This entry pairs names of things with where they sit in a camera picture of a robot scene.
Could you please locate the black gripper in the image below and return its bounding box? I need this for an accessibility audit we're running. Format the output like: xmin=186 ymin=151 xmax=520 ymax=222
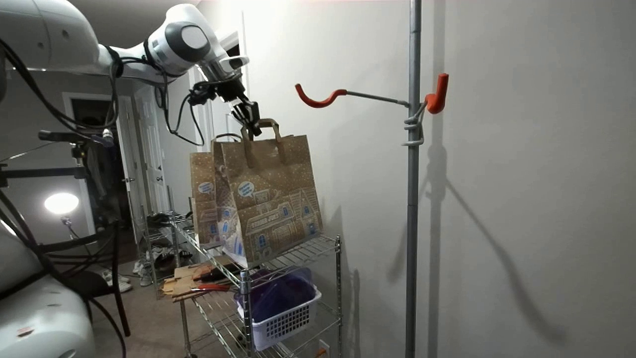
xmin=216 ymin=77 xmax=264 ymax=139

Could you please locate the black tripod stand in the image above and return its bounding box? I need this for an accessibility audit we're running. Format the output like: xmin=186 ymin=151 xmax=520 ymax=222
xmin=0 ymin=127 xmax=134 ymax=340

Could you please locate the white pole clamp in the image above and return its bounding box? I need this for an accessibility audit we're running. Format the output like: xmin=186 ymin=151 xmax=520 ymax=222
xmin=401 ymin=105 xmax=425 ymax=149

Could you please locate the purple cloth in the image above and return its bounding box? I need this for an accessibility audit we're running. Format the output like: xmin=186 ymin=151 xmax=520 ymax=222
xmin=250 ymin=266 xmax=315 ymax=324

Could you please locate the orange tipped metal hook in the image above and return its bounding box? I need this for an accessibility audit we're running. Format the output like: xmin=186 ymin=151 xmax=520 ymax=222
xmin=293 ymin=71 xmax=450 ymax=115

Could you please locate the grey metal pole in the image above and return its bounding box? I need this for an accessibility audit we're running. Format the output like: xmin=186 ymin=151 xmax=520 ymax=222
xmin=403 ymin=0 xmax=425 ymax=358

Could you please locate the round bright lamp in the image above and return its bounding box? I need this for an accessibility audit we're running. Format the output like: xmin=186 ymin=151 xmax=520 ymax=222
xmin=39 ymin=189 xmax=83 ymax=218

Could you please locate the white plastic basket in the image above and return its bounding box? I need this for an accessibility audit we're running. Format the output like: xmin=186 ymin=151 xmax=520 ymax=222
xmin=234 ymin=266 xmax=323 ymax=354

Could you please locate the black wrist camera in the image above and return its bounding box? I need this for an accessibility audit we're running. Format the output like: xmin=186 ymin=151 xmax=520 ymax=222
xmin=186 ymin=81 xmax=218 ymax=107

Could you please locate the red handled tool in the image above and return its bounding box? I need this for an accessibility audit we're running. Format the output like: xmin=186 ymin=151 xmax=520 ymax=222
xmin=172 ymin=278 xmax=234 ymax=302

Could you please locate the chrome wire shelf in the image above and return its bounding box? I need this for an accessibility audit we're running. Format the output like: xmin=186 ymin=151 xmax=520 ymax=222
xmin=156 ymin=210 xmax=345 ymax=358

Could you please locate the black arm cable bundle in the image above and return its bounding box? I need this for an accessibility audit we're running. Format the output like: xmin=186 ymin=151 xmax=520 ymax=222
xmin=0 ymin=37 xmax=126 ymax=358

